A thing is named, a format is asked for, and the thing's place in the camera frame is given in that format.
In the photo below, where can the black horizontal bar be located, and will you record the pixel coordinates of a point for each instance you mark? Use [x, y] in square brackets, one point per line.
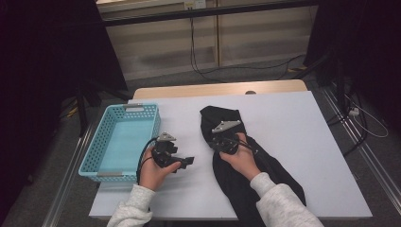
[205, 12]

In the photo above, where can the white power plug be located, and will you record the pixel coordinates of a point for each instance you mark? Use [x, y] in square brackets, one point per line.
[353, 111]

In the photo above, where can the round table grommet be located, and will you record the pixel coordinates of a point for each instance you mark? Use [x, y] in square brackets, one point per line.
[250, 92]

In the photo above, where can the wooden table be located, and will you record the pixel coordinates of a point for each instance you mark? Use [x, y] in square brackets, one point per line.
[189, 90]

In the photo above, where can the black metal stand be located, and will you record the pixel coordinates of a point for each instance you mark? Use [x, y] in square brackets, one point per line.
[339, 82]
[82, 107]

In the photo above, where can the person's right hand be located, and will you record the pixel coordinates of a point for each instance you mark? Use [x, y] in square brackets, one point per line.
[244, 162]

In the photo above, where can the black curtain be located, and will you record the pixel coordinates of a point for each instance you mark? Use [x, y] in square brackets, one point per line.
[38, 63]
[362, 47]

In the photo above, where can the metal floor rail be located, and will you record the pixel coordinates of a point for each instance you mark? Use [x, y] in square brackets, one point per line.
[67, 176]
[362, 151]

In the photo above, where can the person's left hand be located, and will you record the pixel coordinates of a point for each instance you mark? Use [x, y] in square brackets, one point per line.
[153, 176]

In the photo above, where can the light blue perforated plastic basket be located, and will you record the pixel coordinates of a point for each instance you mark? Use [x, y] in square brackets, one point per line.
[101, 138]

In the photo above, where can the white wall socket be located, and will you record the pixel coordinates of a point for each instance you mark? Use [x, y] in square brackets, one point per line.
[194, 4]

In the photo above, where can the vertical metal wall strip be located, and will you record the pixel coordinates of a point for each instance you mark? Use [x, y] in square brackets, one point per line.
[217, 38]

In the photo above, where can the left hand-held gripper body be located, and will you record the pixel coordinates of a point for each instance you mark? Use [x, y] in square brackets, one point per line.
[164, 151]

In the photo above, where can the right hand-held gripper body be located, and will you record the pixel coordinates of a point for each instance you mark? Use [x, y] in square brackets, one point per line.
[225, 125]

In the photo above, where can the black pants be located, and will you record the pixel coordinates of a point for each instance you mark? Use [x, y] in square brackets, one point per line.
[233, 189]

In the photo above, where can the yellow floor tape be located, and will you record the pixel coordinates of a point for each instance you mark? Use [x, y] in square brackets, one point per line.
[298, 68]

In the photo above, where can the white table sheet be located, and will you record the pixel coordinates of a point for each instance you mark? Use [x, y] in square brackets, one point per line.
[299, 132]

